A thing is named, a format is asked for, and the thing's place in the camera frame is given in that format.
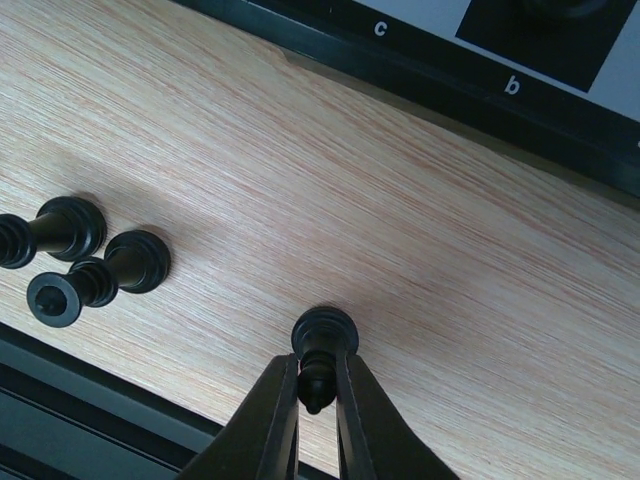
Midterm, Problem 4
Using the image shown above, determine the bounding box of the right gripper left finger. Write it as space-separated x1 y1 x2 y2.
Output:
178 354 299 479

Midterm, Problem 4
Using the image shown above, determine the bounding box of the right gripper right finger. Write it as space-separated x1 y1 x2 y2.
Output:
336 353 458 479

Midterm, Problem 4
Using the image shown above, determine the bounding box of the black piece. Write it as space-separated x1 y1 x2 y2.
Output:
1 196 107 269
291 306 359 415
26 229 171 328
522 0 608 22

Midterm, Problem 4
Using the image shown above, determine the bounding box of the black silver chess board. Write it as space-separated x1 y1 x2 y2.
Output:
190 1 639 196

